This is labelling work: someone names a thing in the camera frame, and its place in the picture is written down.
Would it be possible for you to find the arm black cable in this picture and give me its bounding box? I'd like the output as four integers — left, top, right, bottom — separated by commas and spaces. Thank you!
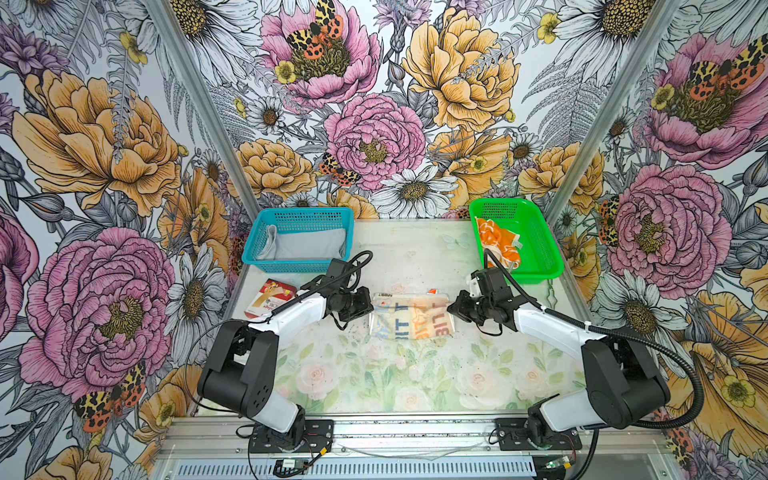
182, 250, 374, 415
482, 247, 705, 480

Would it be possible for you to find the aluminium frame post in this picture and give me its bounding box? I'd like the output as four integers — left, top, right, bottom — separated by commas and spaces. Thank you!
545, 1, 682, 221
147, 1, 260, 220

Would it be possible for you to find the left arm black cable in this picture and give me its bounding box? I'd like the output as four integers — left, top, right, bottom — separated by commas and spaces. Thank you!
182, 250, 374, 415

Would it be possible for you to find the red and white carton box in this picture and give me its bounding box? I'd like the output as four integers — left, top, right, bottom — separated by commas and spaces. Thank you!
244, 278, 297, 319

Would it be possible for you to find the printed cream towel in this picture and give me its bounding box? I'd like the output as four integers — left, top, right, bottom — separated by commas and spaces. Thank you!
369, 293, 455, 340

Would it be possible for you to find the left aluminium frame post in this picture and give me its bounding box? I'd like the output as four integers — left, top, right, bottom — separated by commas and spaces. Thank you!
147, 1, 260, 220

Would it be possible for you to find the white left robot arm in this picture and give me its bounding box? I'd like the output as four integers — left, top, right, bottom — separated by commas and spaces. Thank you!
197, 250, 373, 451

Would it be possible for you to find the teal plastic basket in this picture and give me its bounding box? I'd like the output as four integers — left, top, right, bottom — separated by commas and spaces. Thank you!
242, 207, 355, 273

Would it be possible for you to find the green plastic basket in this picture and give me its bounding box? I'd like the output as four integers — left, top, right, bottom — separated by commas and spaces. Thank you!
469, 198, 564, 285

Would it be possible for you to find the light grey towel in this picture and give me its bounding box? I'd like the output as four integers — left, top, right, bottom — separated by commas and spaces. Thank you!
256, 225, 347, 261

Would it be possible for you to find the orange patterned towel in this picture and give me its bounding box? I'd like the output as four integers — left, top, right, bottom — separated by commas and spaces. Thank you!
476, 218, 522, 270

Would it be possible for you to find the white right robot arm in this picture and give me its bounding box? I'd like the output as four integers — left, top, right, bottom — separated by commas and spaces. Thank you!
447, 268, 670, 448

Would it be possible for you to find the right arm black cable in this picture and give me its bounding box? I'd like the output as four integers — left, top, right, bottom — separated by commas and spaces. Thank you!
482, 247, 705, 480

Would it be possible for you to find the right aluminium frame post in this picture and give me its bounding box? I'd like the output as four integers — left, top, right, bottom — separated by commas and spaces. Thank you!
545, 1, 682, 221

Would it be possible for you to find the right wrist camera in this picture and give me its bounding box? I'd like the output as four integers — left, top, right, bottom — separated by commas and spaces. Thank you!
468, 270, 490, 298

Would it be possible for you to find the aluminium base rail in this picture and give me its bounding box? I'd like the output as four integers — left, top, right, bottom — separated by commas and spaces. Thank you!
151, 413, 684, 479

